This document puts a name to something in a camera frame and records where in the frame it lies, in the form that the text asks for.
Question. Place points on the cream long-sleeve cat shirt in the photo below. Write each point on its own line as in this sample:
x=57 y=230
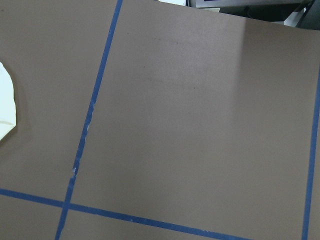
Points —
x=8 y=111

